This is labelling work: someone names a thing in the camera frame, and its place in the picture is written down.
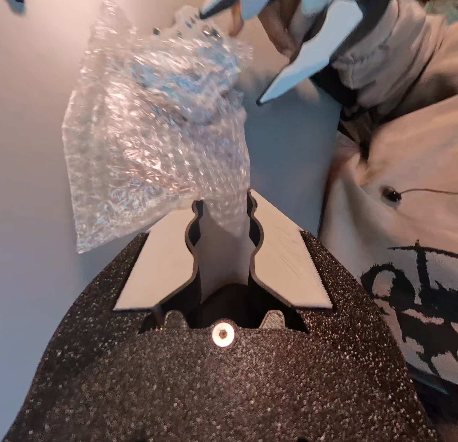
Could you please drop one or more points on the black clip microphone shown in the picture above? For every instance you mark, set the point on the black clip microphone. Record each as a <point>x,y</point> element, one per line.
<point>390,194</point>

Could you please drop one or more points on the clear bubble wrap bag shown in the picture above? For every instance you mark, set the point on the clear bubble wrap bag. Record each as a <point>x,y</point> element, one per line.
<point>143,127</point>

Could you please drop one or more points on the person's right forearm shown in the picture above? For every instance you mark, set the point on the person's right forearm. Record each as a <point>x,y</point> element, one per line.
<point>393,55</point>

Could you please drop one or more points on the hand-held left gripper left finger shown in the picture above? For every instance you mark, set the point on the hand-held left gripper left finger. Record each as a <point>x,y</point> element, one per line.
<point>161,266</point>

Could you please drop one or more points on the person's right hand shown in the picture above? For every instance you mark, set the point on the person's right hand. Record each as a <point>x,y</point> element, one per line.
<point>282,23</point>

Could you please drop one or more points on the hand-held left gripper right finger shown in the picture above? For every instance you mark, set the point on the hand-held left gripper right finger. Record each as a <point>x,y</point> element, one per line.
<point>286,266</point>

